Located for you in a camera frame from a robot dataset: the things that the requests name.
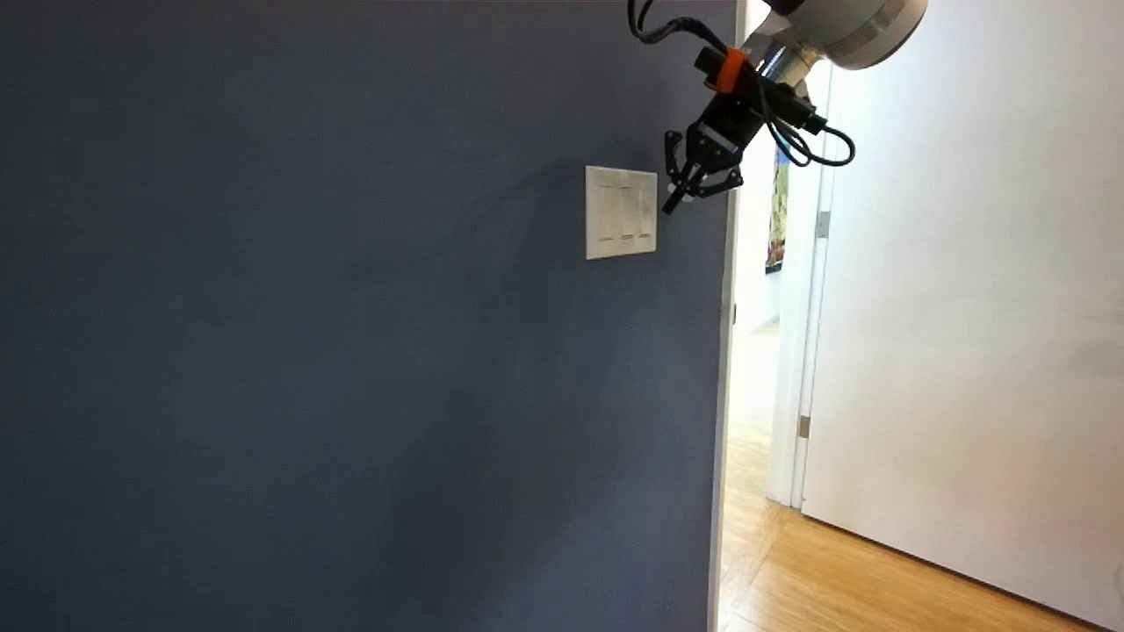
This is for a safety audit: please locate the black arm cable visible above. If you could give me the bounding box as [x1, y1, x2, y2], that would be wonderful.
[625, 0, 714, 48]

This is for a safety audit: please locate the black camera cable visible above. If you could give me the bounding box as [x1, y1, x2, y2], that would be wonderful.
[767, 81, 859, 171]

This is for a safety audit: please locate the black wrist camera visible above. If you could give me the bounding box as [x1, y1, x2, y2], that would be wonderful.
[729, 73, 827, 134]

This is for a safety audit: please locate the colourful wall poster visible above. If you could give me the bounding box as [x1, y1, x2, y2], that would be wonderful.
[763, 171, 795, 281]

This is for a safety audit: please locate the white door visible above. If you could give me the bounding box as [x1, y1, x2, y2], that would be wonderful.
[798, 0, 1124, 632]

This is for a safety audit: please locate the white wall switch plate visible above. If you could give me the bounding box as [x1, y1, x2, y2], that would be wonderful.
[582, 161, 664, 263]

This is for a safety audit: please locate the white door jamb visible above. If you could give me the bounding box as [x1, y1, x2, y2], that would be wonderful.
[767, 55, 833, 512]

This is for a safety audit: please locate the white wall corner trim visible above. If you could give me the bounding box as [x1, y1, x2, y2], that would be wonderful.
[700, 0, 751, 632]

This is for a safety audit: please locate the white rocker switch button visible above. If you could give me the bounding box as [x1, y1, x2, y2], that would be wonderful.
[632, 171, 658, 247]
[591, 176, 618, 248]
[610, 176, 634, 247]

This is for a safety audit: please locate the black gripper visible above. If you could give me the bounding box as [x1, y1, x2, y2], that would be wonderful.
[660, 93, 772, 219]

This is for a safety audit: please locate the orange cable strap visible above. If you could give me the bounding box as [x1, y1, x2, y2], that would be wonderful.
[714, 45, 756, 94]

